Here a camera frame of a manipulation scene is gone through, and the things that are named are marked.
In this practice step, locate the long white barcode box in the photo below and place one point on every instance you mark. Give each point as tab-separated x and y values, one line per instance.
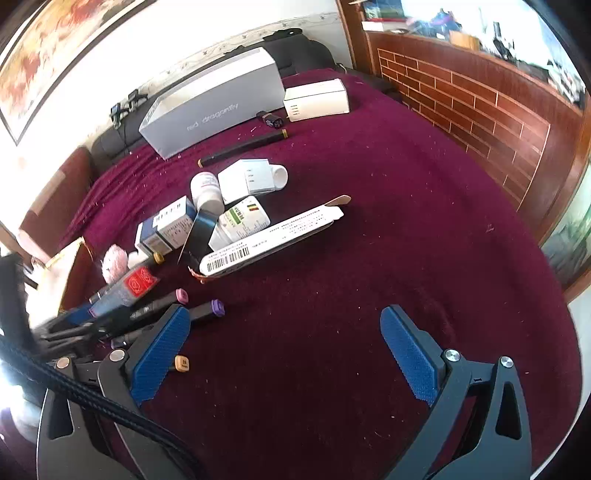
272	240

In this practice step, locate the black sofa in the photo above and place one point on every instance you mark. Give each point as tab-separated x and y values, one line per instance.
300	50

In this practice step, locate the wooden brick-pattern headboard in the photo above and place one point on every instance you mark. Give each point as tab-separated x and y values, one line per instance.
485	106

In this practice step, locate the small black device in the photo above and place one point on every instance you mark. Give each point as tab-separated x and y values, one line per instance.
272	120

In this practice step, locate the black marker purple cap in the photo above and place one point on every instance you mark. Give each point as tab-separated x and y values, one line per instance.
210	310

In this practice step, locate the white round bottle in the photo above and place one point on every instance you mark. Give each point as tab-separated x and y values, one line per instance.
206	189

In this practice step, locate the white plastic tube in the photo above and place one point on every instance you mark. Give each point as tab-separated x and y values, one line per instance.
279	177

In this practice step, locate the small white box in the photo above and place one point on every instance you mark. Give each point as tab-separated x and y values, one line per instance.
316	99

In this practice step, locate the gold-rimmed white tray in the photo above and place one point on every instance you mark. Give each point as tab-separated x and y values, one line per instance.
60	281

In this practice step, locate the small white carton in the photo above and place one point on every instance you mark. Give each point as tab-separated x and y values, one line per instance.
247	180

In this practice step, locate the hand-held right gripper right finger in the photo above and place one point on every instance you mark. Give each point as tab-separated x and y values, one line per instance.
411	355

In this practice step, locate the pink fluffy ball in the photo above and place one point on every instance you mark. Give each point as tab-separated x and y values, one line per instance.
114	264

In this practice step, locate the red labelled black item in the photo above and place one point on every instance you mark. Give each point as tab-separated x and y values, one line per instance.
138	283

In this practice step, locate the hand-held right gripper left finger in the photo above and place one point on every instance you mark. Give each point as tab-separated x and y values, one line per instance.
159	355

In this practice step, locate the framed wall painting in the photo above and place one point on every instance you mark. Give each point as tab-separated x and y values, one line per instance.
55	55

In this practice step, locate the black clips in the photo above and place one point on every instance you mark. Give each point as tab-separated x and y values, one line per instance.
127	106

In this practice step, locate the shelf clutter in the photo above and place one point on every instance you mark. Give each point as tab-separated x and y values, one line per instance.
461	27

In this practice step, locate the white bottle green label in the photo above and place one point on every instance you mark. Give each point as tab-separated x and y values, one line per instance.
240	221

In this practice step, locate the black marker tan cap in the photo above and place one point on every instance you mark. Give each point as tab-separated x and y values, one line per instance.
182	364

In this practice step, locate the long black stick gold ends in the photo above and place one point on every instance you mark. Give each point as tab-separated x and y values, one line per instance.
242	147

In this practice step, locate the black marker pink cap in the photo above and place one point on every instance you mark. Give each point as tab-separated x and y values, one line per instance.
168	302

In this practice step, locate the large grey-white box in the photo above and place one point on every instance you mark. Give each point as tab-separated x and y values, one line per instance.
217	101

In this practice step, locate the wooden framed picture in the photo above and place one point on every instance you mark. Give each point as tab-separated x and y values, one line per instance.
570	244

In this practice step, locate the blue and white medicine box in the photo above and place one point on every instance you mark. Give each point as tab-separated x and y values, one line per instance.
166	226

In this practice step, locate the black marker gold cap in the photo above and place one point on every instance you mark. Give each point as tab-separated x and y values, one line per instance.
150	261

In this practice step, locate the maroon armchair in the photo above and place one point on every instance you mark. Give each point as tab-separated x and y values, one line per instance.
55	198

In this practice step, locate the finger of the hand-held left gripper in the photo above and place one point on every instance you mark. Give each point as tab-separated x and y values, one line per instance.
92	334
111	303

